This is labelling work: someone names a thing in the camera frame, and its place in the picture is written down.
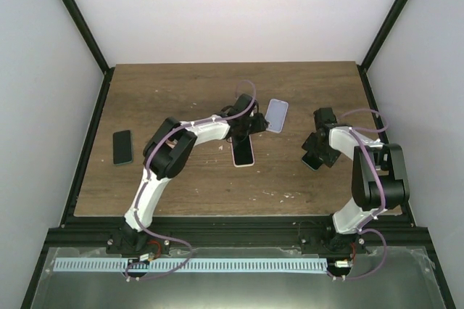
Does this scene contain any purple phone case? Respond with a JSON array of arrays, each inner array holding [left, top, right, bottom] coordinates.
[[265, 99, 289, 133]]

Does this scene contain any black phone green edge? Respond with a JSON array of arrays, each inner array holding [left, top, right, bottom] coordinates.
[[302, 154, 323, 171]]

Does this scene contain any black phone silver edge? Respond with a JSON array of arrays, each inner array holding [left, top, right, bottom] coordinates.
[[231, 141, 254, 166]]

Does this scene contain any beige phone case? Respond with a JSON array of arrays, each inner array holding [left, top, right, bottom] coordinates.
[[230, 140, 256, 168]]

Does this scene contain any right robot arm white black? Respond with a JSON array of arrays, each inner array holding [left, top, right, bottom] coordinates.
[[302, 107, 410, 253]]

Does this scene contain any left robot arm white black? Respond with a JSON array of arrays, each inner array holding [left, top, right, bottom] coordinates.
[[120, 94, 269, 254]]

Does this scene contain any black phone teal edge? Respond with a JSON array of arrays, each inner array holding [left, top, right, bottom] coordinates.
[[112, 130, 133, 165]]

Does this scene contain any right black frame post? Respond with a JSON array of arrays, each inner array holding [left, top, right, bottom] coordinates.
[[358, 0, 432, 70]]

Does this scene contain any black frame post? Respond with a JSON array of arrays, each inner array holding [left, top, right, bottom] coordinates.
[[358, 0, 432, 70], [38, 0, 111, 76]]

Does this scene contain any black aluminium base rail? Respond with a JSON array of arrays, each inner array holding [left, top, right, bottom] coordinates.
[[46, 214, 428, 252]]

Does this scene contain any left black frame post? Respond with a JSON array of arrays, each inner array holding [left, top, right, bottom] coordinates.
[[38, 0, 111, 76]]

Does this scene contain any light blue slotted cable duct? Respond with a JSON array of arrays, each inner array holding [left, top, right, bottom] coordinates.
[[53, 257, 328, 274]]

